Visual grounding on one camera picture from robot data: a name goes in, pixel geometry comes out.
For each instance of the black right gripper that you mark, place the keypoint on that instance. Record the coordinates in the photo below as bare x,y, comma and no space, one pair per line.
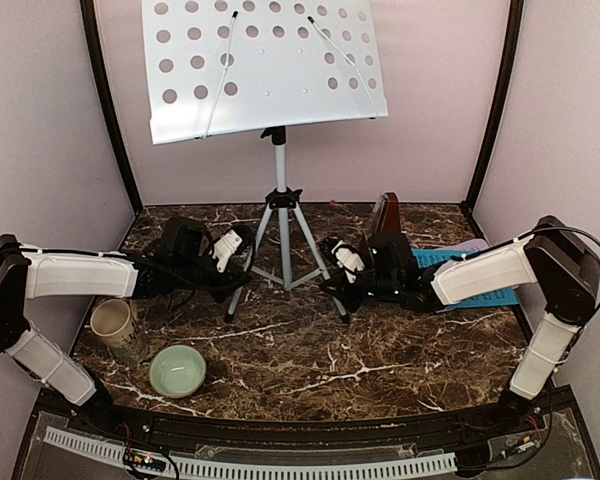
339,280

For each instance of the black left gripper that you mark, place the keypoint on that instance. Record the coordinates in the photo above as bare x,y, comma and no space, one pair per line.
228,282

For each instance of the blue sheet music page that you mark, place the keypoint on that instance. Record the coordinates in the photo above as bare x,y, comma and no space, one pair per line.
499,298

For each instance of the grey perforated music stand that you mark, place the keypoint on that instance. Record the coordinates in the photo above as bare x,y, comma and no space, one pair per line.
222,67

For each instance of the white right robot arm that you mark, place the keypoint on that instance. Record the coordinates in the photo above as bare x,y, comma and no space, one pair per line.
550,258

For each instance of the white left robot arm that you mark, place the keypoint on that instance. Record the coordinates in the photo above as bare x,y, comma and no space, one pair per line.
29,273

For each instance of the red-brown wooden metronome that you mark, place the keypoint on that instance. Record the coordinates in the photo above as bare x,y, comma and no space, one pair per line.
385,216

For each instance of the cream ceramic mug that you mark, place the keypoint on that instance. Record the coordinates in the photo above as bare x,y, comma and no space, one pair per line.
115,324

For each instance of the lavender sheet music page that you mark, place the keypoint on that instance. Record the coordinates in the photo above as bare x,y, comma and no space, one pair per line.
472,246

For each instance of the light green ceramic bowl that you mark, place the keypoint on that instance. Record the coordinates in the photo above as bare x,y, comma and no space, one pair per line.
177,371

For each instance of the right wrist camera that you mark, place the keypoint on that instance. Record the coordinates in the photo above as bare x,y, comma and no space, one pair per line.
346,257

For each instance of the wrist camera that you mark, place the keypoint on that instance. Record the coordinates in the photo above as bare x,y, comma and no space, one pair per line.
346,257
234,240

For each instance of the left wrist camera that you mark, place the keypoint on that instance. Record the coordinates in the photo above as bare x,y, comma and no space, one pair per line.
234,240

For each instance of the white slotted cable duct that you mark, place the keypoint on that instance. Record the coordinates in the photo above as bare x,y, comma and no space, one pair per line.
212,462

